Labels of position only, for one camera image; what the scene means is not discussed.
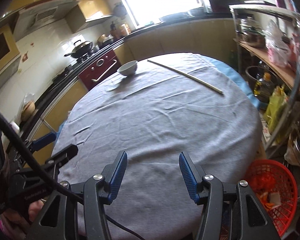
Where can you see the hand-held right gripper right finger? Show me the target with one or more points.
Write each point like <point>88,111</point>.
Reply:
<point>188,177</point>

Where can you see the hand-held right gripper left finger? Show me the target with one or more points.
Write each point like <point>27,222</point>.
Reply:
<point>117,177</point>

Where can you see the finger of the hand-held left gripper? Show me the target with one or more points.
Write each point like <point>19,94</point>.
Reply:
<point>64,153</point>
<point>43,140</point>

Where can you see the red plastic basket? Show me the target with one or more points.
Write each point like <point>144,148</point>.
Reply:
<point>287,180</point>

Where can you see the person's left hand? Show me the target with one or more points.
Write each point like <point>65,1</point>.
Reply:
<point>34,211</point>

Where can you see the black kitchen countertop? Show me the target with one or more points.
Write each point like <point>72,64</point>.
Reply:
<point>64,77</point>

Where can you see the grey tablecloth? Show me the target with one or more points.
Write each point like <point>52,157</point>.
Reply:
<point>152,117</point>

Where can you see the gas stove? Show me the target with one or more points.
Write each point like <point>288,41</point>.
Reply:
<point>72,63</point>

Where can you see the maroon oven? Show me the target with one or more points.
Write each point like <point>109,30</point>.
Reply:
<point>99,70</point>

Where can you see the black wok with lid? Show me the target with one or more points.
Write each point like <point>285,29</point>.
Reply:
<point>81,48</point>

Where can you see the cabinet door with dark panel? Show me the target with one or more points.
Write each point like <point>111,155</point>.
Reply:
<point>0,50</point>

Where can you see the long wooden stick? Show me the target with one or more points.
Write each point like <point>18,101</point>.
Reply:
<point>187,74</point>

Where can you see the white bowl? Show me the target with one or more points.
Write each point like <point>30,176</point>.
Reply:
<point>128,68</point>

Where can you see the yellow plastic bag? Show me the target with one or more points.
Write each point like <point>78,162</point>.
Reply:
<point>275,115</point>

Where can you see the blue table cover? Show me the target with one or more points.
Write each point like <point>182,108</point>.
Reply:
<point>235,77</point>

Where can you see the steel dishes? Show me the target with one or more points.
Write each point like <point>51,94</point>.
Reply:
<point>299,147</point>

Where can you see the cooking oil bottle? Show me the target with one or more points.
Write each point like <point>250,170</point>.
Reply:
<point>265,87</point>

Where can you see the black pot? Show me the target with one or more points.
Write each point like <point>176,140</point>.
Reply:
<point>250,76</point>

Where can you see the range hood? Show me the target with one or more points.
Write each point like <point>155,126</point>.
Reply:
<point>47,7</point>

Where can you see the condiment bottles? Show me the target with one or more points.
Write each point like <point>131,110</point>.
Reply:
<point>121,31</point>

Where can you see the yellow base cabinets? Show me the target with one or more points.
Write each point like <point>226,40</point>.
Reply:
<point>177,37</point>

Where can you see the wooden shelf board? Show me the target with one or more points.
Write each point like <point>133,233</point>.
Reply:
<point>270,62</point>

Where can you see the metal storage rack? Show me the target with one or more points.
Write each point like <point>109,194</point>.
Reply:
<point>296,80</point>

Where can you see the hanging dark pan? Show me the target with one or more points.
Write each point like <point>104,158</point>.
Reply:
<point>119,10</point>

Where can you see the stacked steel pots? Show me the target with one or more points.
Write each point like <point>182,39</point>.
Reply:
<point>250,33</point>

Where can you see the white and pink plastic bag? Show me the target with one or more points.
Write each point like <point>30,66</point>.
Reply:
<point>277,45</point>

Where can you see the steel basin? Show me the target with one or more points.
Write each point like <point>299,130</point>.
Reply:
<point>196,12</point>

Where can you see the black microwave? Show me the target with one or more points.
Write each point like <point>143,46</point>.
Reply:
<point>222,3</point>

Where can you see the window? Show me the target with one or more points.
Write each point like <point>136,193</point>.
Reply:
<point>157,0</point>

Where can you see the yellow wall cabinets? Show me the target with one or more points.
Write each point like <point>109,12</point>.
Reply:
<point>89,10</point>

